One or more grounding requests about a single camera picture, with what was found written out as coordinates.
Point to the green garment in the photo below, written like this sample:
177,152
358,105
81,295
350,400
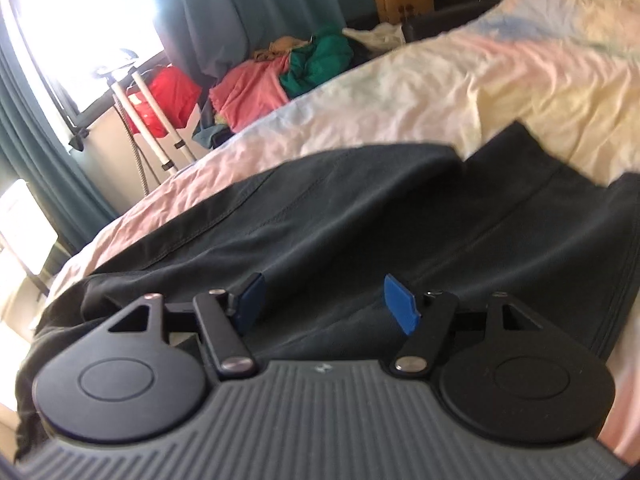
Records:
315,60

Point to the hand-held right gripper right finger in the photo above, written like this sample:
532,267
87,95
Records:
400,301

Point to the teal curtain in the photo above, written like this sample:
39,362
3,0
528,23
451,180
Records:
280,5
40,160

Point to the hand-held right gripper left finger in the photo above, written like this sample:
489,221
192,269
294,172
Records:
253,294

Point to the red bag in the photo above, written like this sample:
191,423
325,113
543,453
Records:
167,97

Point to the black chair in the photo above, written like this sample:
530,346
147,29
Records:
450,7

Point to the white garment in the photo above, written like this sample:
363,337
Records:
377,36

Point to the mustard garment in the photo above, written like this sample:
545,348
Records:
275,49

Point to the dark grey pants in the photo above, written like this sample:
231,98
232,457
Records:
320,220

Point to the pink garment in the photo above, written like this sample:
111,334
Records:
252,87

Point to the white garment steamer stand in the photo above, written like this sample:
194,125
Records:
150,115

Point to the pastel tie-dye bed sheet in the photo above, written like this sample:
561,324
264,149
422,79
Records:
450,80

